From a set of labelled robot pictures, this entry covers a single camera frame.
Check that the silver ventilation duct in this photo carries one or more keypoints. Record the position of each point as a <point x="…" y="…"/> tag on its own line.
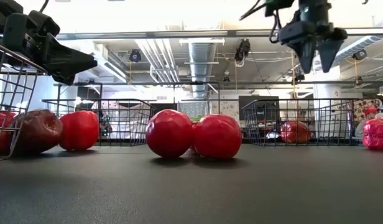
<point x="202" y="62"/>

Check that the white perforated ceiling duct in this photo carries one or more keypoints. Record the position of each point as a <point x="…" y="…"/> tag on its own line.
<point x="359" y="46"/>

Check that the dark monitor screen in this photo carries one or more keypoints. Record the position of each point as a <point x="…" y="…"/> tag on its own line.
<point x="260" y="105"/>

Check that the polka dot cloth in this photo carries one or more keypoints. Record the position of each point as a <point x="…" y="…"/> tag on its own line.
<point x="362" y="107"/>

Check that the dark red apple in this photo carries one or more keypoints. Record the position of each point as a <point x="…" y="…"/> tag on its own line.
<point x="39" y="130"/>

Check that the person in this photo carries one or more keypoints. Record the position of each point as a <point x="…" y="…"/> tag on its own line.
<point x="105" y="123"/>
<point x="370" y="112"/>

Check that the black table mat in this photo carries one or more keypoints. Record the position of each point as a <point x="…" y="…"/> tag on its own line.
<point x="191" y="193"/>

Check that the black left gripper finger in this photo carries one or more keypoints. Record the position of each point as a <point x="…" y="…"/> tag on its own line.
<point x="67" y="62"/>
<point x="65" y="79"/>

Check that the red bell pepper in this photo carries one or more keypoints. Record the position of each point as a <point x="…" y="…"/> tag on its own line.
<point x="79" y="130"/>
<point x="0" y="124"/>
<point x="378" y="133"/>

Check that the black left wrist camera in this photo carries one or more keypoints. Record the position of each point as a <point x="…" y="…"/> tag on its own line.
<point x="43" y="23"/>

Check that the overhead metal frame beam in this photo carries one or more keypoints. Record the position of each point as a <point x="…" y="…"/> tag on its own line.
<point x="148" y="33"/>

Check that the crimson red apple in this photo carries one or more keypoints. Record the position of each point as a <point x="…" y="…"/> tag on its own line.
<point x="169" y="133"/>

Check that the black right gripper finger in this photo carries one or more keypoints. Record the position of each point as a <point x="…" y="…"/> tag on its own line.
<point x="305" y="53"/>
<point x="328" y="53"/>

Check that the black hanging device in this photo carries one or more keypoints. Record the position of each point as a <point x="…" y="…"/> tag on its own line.
<point x="298" y="77"/>
<point x="242" y="49"/>

